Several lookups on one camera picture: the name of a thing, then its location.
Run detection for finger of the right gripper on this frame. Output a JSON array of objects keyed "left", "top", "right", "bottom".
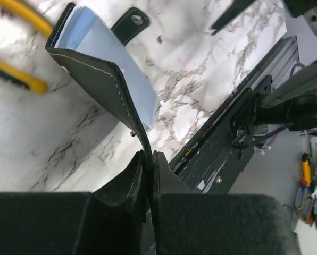
[{"left": 210, "top": 0, "right": 255, "bottom": 36}]

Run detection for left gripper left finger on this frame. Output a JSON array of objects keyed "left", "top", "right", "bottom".
[{"left": 0, "top": 151, "right": 146, "bottom": 254}]

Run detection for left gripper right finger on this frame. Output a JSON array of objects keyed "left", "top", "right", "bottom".
[{"left": 151, "top": 152, "right": 300, "bottom": 254}]

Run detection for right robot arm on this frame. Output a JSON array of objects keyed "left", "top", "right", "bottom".
[{"left": 232, "top": 60, "right": 317, "bottom": 151}]

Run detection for yellow black pliers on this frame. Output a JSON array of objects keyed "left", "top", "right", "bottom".
[{"left": 0, "top": 1, "right": 53, "bottom": 94}]

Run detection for black mounting rail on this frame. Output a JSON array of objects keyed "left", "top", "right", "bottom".
[{"left": 169, "top": 74, "right": 273, "bottom": 194}]

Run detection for aluminium frame rail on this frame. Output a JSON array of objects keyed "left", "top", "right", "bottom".
[{"left": 240, "top": 36, "right": 299, "bottom": 90}]

